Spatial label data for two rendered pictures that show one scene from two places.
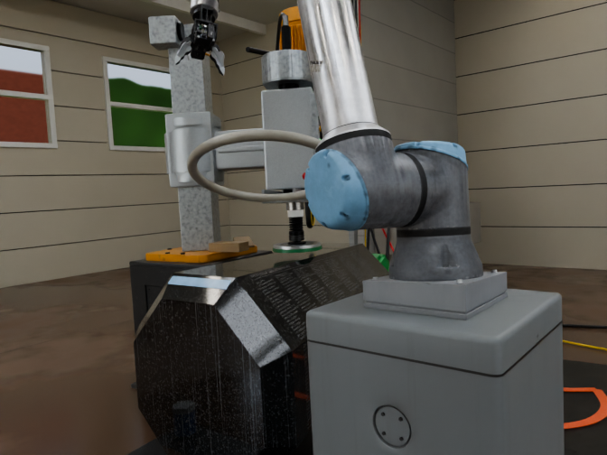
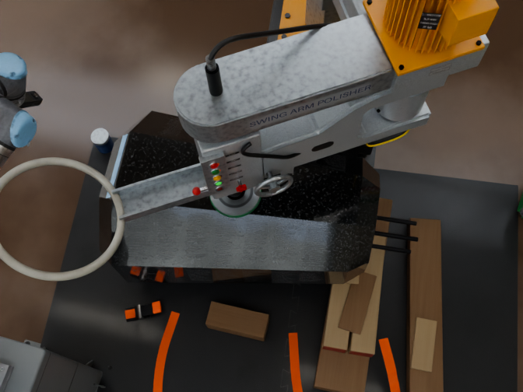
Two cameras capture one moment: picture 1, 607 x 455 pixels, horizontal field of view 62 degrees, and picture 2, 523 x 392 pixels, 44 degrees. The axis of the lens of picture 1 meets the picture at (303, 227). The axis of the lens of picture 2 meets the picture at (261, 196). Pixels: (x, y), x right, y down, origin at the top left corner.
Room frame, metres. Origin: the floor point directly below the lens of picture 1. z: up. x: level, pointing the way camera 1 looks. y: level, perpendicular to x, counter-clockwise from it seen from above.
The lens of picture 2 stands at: (2.01, -0.93, 3.35)
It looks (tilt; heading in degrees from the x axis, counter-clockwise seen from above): 69 degrees down; 70
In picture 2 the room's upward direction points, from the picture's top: 5 degrees counter-clockwise
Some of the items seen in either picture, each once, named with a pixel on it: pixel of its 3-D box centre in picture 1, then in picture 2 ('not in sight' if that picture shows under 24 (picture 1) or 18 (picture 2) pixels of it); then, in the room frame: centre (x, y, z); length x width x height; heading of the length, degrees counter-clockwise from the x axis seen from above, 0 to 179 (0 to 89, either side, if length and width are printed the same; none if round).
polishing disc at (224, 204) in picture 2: (297, 245); (235, 190); (2.26, 0.03, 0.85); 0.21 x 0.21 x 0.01
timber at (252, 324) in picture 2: not in sight; (237, 321); (2.06, -0.32, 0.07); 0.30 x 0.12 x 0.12; 141
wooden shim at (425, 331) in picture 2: not in sight; (423, 344); (2.83, -0.82, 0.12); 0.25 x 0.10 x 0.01; 54
